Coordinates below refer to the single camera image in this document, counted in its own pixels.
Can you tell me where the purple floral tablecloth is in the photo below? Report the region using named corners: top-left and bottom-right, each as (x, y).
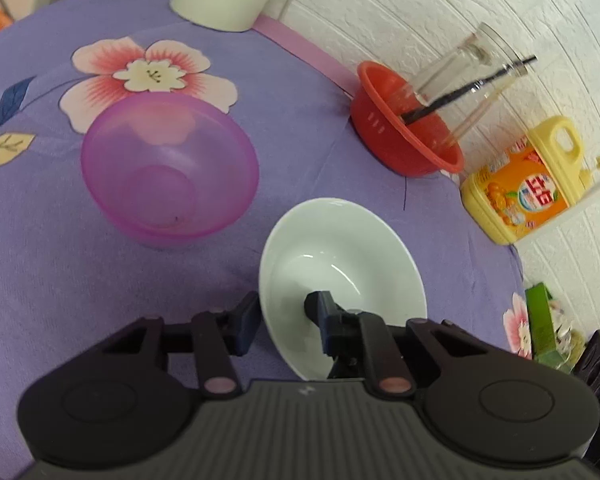
top-left (0, 0), bottom-right (531, 480)

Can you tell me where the yellow detergent bottle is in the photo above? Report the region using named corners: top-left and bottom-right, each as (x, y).
top-left (460, 116), bottom-right (600, 246)

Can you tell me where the black stirring stick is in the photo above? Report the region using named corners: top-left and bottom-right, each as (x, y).
top-left (402, 55), bottom-right (537, 125)

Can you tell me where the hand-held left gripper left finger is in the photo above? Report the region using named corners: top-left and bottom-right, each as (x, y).
top-left (102, 291), bottom-right (262, 401)

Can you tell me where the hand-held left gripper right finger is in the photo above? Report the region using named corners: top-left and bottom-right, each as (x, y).
top-left (304, 290), bottom-right (481, 400)

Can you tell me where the purple plastic bowl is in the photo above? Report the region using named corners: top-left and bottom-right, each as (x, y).
top-left (80, 97), bottom-right (260, 248)

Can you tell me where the red plastic basket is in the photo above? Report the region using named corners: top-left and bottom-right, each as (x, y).
top-left (350, 61), bottom-right (465, 178)

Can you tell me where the white ceramic bowl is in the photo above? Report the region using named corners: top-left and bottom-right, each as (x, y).
top-left (258, 198), bottom-right (427, 381)

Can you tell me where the clear glass pitcher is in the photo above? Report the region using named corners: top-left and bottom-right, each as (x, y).
top-left (412, 22), bottom-right (528, 141)

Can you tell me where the green tray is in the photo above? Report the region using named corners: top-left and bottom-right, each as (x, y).
top-left (525, 284), bottom-right (576, 371)

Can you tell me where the crumpled white paper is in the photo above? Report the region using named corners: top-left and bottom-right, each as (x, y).
top-left (550, 300), bottom-right (581, 361)

